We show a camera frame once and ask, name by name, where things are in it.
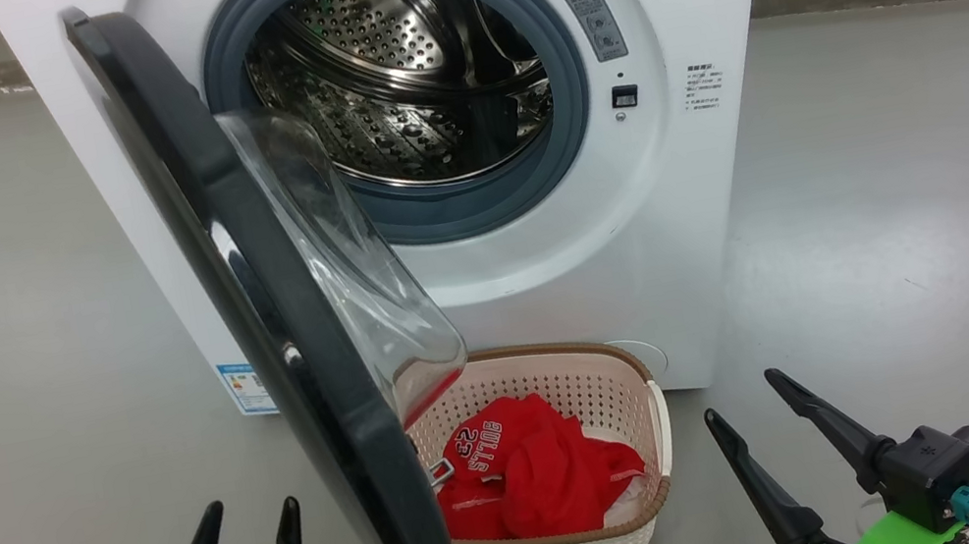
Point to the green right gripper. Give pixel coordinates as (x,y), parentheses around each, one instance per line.
(900,538)

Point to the perforated steel washer drum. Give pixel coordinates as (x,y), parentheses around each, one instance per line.
(368,63)

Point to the white front-load washing machine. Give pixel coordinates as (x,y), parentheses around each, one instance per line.
(643,264)

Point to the grey warning sticker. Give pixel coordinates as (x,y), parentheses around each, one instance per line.
(592,19)

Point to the blue energy label sticker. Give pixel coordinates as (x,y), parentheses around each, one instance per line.
(246,389)

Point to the round white drain cover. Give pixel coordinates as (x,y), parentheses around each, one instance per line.
(644,354)

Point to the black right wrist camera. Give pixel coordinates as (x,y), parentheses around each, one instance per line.
(938,466)

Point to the red and white printed jersey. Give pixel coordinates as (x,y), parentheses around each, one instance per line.
(475,443)

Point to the black door latch socket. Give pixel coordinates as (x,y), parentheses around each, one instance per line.
(624,96)

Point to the black round washer door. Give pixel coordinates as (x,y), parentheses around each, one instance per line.
(307,393)

